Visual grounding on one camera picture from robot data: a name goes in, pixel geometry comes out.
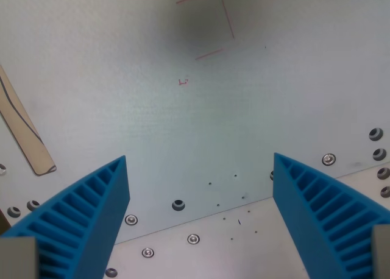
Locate beige tape strip dark line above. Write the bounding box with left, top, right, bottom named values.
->
left=0, top=64, right=57, bottom=177

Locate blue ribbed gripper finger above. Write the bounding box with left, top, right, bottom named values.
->
left=0, top=155, right=131, bottom=279
left=272, top=152, right=390, bottom=279

